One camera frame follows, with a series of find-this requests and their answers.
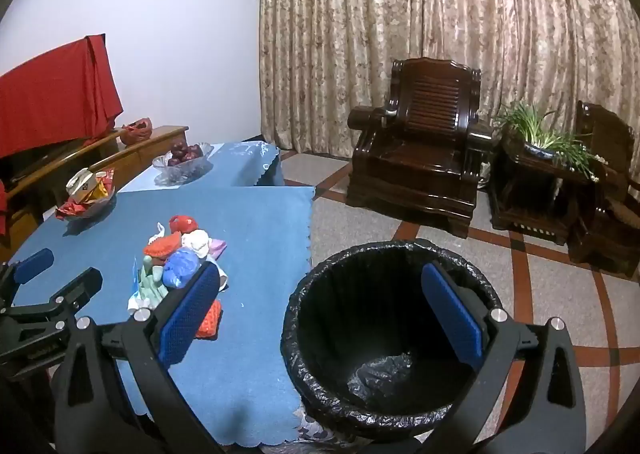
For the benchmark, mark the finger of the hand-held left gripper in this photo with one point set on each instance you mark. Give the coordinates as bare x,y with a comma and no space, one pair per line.
32,264
77,286

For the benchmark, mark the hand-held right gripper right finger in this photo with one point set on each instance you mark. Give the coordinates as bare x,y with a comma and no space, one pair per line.
452,314

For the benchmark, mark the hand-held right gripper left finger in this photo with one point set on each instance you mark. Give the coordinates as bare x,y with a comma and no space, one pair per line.
187,314

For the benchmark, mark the orange ribbed knitted pad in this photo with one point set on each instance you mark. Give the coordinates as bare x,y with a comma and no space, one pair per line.
207,321

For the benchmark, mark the pale green toy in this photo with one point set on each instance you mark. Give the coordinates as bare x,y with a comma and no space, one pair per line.
150,284

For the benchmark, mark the orange knitted cap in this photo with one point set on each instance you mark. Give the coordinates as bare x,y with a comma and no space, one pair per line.
162,246

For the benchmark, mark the pink paper piece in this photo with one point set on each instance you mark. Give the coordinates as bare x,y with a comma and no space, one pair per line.
218,248

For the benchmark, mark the large white tissue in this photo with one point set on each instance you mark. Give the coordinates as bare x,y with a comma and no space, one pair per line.
197,240

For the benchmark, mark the small white tissue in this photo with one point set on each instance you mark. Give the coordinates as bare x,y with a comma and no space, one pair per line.
160,231

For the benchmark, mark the black bag-lined trash bin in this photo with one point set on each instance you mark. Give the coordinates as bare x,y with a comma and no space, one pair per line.
360,314

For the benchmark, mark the red foil wrapper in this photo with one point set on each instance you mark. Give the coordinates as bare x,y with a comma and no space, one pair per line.
70,210

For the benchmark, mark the glass snack bowl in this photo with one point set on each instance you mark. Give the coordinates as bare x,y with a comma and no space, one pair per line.
97,206

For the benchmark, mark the plain blue tablecloth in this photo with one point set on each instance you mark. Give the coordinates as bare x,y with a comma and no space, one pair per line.
250,234

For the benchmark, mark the black television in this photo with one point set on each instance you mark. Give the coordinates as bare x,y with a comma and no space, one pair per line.
35,162

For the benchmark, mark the glass fruit bowl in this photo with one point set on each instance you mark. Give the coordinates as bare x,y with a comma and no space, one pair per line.
175,175

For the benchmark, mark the dark wooden armchair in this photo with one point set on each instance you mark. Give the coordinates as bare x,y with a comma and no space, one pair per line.
425,174
605,134

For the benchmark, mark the dark wooden side table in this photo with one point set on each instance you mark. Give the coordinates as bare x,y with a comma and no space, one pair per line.
530,194

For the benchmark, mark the wooden television cabinet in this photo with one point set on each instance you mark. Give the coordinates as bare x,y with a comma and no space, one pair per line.
140,154

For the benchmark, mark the patterned light blue tablecloth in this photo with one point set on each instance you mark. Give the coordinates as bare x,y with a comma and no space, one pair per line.
240,164

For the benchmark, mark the pile of red apples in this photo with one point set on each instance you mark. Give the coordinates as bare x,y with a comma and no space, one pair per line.
182,153

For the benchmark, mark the small red basket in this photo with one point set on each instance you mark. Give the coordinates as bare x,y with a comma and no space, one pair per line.
136,132

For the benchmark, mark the red cloth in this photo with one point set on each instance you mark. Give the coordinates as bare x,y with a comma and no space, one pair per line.
50,94

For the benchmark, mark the blue white plant pot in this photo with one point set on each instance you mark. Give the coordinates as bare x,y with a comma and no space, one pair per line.
540,151

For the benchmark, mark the green leafy plant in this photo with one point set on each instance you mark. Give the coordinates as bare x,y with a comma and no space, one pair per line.
535,127

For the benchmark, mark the beige floral curtain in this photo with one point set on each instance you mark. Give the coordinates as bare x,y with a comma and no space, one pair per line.
350,34

